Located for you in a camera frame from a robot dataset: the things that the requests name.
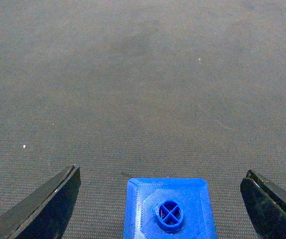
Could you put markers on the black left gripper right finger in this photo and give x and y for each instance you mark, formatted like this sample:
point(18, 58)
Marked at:
point(265, 203)

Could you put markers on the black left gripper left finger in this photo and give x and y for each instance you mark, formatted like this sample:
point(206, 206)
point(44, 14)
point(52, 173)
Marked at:
point(46, 212)

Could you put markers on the blue rectangular plastic part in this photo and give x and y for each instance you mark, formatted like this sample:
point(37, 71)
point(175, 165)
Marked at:
point(168, 208)

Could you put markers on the gray conveyor belt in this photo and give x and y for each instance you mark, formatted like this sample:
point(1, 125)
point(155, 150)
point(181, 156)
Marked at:
point(142, 88)

